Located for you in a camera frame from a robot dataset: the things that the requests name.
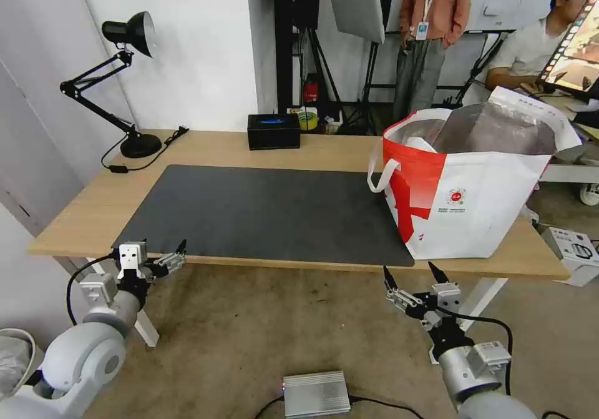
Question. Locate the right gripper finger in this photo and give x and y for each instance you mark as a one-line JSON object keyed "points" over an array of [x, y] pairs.
{"points": [[440, 276], [398, 293]]}

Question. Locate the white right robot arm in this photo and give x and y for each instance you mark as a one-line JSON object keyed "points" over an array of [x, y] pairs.
{"points": [[482, 381]]}

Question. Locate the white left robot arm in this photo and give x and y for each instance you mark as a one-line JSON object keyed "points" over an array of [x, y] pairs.
{"points": [[84, 358]]}

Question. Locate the white and red takeout bag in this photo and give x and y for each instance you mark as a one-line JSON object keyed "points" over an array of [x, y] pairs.
{"points": [[472, 203]]}

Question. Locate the white paper trash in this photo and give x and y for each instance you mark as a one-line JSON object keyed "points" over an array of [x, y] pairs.
{"points": [[421, 143]]}

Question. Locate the black desk mat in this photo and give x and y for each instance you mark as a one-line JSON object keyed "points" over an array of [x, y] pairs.
{"points": [[262, 213]]}

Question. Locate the silver power supply box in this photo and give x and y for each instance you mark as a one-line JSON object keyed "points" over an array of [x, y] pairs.
{"points": [[316, 393]]}

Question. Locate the white printed cardboard box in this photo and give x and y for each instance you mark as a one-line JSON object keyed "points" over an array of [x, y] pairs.
{"points": [[573, 252]]}

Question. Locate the white waste bin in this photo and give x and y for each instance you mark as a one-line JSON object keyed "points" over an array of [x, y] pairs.
{"points": [[14, 358]]}

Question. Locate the wooden table with white legs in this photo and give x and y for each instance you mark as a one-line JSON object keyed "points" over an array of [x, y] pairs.
{"points": [[327, 154]]}

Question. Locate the black rectangular box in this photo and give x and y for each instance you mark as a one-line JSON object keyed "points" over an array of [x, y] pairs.
{"points": [[273, 133]]}

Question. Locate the yellow tape roll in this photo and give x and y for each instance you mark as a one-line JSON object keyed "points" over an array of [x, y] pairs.
{"points": [[308, 120]]}

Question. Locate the black desk lamp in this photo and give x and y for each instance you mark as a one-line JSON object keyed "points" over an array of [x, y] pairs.
{"points": [[135, 28]]}

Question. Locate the red fire extinguisher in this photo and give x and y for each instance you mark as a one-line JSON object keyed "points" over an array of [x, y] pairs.
{"points": [[311, 90]]}

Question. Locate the black light stand tripod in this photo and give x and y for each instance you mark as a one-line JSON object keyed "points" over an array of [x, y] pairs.
{"points": [[327, 77]]}

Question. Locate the seated person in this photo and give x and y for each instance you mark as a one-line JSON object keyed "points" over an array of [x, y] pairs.
{"points": [[524, 49]]}

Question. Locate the black metal rack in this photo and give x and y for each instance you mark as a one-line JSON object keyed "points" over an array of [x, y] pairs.
{"points": [[285, 39]]}

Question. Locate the standing person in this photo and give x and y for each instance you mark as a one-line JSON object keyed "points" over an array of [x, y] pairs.
{"points": [[430, 25]]}

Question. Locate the laptop with lit screen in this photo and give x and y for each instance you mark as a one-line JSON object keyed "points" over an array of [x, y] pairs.
{"points": [[575, 44]]}

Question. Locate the grey reflector panel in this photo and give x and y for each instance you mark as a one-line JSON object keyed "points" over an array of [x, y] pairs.
{"points": [[355, 2]]}

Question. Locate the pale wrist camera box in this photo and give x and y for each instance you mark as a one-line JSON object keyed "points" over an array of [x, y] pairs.
{"points": [[131, 256], [447, 298]]}

